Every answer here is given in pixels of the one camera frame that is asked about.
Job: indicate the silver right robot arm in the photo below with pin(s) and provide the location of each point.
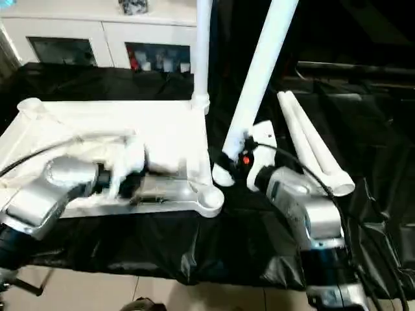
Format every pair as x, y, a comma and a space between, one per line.
311, 207

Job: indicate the grey object on cabinet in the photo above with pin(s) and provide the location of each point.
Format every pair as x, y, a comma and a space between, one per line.
133, 6

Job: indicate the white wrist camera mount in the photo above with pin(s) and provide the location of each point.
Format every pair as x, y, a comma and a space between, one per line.
261, 149
129, 162

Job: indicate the red carton behind glass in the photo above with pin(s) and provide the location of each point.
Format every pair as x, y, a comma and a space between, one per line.
133, 58

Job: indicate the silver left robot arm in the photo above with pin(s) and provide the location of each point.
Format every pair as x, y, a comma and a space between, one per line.
42, 194

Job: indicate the white plastic table top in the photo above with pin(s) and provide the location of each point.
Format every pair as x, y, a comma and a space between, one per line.
129, 113

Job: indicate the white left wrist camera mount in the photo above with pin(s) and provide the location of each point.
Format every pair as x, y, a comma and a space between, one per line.
129, 162

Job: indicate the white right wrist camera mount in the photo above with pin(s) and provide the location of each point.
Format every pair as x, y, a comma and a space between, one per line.
261, 149

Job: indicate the black plastic mat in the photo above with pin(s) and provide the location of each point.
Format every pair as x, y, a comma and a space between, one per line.
194, 243

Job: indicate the black folding table frame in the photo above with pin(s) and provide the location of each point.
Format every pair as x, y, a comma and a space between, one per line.
32, 285

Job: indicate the white plastic table leg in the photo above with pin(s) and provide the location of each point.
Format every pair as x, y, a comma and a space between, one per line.
202, 48
314, 142
303, 142
259, 64

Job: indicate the white glass-door cabinet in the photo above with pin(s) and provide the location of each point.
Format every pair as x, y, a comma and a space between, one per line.
97, 29

